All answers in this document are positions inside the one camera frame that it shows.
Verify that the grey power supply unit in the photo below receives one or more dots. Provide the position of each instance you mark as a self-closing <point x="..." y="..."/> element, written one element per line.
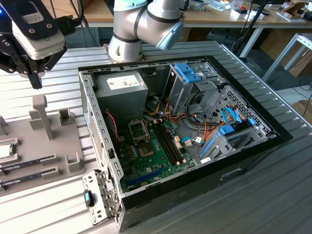
<point x="122" y="100"/>

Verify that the black open PC case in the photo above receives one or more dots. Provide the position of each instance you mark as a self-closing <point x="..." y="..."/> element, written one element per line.
<point x="195" y="195"/>

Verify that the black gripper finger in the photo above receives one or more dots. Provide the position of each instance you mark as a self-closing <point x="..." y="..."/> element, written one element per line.
<point x="12" y="56"/>
<point x="54" y="59"/>

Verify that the silver green CPU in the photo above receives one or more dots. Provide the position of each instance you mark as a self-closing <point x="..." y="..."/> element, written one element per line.
<point x="5" y="151"/>

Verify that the blue black latch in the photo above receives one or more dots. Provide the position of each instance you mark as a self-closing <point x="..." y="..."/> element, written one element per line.
<point x="88" y="198"/>

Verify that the brown cardboard box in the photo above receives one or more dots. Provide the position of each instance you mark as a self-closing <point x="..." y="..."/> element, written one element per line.
<point x="302" y="63"/>
<point x="303" y="109"/>

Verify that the grey parts rack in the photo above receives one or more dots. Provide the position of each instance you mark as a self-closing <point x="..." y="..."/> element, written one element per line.
<point x="31" y="148"/>

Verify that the blue expansion slot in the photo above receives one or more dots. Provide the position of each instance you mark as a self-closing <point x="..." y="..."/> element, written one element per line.
<point x="146" y="176"/>

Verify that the black case fan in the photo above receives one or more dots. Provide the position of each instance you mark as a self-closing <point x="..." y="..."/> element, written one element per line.
<point x="110" y="135"/>

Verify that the silver slot bracket cover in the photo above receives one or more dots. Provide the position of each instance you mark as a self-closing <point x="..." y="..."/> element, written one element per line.
<point x="97" y="197"/>

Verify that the blue plastic drive latch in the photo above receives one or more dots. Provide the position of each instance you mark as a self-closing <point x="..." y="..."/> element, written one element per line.
<point x="189" y="73"/>

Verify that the white box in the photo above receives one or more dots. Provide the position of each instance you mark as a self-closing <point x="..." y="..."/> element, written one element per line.
<point x="246" y="14"/>

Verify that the blue disk carrier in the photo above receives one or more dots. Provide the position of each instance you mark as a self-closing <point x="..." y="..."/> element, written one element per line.
<point x="226" y="130"/>

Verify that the green motherboard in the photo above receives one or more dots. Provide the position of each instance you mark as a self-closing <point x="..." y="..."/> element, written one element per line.
<point x="136" y="170"/>

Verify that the grey disk bay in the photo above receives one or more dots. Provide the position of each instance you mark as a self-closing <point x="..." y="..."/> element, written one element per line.
<point x="243" y="146"/>

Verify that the CPU socket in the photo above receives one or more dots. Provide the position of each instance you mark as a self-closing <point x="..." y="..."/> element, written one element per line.
<point x="146" y="150"/>

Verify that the blue plastic disk rail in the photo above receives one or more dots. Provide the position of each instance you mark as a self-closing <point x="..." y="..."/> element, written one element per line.
<point x="208" y="146"/>

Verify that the aluminium frame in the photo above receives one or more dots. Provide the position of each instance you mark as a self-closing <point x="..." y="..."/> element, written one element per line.
<point x="280" y="58"/>

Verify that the dark RAM stick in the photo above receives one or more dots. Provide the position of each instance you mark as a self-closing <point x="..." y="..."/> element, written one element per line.
<point x="24" y="165"/>
<point x="24" y="179"/>

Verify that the black tripod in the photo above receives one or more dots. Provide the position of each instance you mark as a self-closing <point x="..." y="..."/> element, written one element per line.
<point x="253" y="22"/>

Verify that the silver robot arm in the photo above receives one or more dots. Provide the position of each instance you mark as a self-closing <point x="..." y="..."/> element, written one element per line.
<point x="126" y="22"/>

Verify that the wooden desk white legs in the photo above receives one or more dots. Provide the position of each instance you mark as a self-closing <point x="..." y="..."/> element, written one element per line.
<point x="268" y="22"/>

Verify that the small open cardboard box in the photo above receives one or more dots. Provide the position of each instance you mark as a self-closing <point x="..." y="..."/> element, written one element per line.
<point x="295" y="8"/>

